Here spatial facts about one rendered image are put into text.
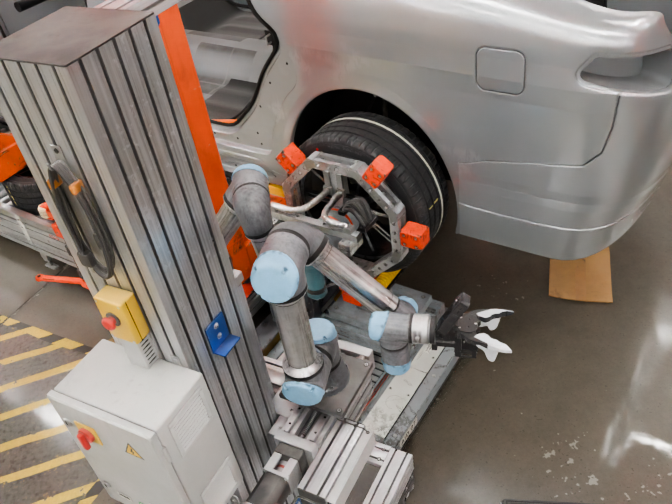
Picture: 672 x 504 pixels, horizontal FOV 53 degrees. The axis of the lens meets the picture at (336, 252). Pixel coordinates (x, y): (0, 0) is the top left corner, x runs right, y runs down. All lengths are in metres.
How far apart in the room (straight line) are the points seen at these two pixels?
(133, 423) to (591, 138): 1.60
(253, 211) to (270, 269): 0.47
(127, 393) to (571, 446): 1.89
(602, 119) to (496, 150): 0.38
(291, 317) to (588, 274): 2.27
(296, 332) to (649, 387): 1.90
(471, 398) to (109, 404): 1.81
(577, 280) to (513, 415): 0.92
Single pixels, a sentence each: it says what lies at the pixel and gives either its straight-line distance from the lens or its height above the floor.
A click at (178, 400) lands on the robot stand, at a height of 1.23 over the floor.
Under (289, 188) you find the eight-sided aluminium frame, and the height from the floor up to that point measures 0.95.
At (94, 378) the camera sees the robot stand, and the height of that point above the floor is 1.23.
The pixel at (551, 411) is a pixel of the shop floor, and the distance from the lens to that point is 3.10.
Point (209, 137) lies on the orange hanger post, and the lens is 2.65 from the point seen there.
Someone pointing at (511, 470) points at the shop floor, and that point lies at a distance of 2.92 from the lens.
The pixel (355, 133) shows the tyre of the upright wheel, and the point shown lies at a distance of 2.61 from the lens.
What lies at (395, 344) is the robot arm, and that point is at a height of 1.19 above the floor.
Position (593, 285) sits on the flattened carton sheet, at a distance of 3.66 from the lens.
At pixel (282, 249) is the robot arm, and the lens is 1.62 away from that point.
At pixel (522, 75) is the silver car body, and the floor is 1.46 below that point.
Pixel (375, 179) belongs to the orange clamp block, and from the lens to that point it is 2.46.
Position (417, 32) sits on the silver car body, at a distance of 2.38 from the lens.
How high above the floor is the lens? 2.46
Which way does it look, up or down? 39 degrees down
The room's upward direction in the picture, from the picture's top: 10 degrees counter-clockwise
